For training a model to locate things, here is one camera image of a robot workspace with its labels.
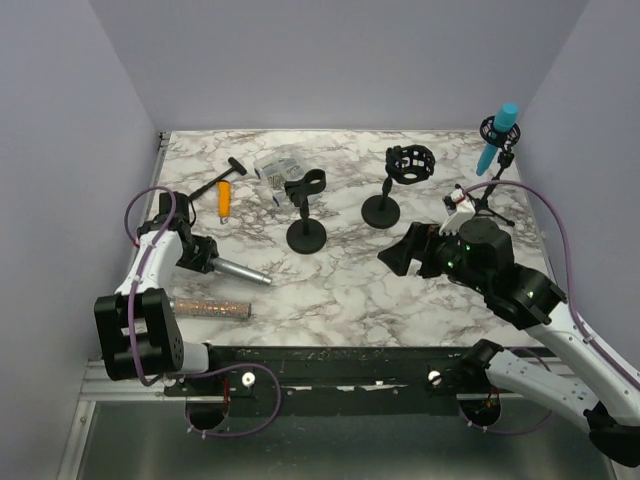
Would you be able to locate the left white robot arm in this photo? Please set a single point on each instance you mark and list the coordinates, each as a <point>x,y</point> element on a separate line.
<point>138,332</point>

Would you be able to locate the black round-base mic stand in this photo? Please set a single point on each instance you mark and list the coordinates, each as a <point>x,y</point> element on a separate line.
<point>306,236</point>

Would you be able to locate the black T-handle tool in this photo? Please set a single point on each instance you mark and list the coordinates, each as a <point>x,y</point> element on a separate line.
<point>234,167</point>

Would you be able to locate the clear plastic screw box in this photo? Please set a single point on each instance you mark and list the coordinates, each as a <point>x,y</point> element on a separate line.
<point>284,164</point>

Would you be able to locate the tall grey microphone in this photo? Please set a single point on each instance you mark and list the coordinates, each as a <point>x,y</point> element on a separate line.
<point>240,271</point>

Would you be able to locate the glitter handle microphone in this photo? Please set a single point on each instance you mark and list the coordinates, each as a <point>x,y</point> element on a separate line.
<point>211,309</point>

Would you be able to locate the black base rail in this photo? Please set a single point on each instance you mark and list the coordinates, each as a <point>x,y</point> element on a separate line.
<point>253,382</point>

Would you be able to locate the blue microphone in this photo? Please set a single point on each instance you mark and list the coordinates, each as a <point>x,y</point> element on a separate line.
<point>497,131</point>

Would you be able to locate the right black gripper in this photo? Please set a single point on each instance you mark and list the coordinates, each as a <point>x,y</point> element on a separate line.
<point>422,238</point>

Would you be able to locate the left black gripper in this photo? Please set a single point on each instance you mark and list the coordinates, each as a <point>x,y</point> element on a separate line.
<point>208,247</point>

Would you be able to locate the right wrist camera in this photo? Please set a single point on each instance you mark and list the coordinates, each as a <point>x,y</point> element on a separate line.
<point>460,209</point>

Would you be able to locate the orange utility knife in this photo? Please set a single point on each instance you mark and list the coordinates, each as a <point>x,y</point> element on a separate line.
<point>224,201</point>

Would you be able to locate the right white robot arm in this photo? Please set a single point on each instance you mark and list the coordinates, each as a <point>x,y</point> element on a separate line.
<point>603,400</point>

